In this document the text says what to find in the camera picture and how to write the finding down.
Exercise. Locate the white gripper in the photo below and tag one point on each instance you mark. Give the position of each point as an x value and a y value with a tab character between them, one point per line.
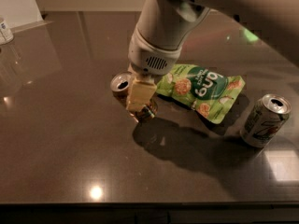
149	57

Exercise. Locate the orange soda can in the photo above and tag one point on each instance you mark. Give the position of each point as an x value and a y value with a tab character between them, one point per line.
135	95

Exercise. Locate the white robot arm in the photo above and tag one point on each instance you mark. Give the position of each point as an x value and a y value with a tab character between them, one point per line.
164	25

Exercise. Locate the white green soda can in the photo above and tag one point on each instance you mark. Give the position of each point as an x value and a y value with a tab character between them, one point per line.
265	119

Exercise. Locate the green snack bag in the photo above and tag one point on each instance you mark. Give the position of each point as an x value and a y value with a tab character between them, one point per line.
208	93

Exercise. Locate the white container at left edge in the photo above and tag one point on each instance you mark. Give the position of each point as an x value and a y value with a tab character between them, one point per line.
6	34

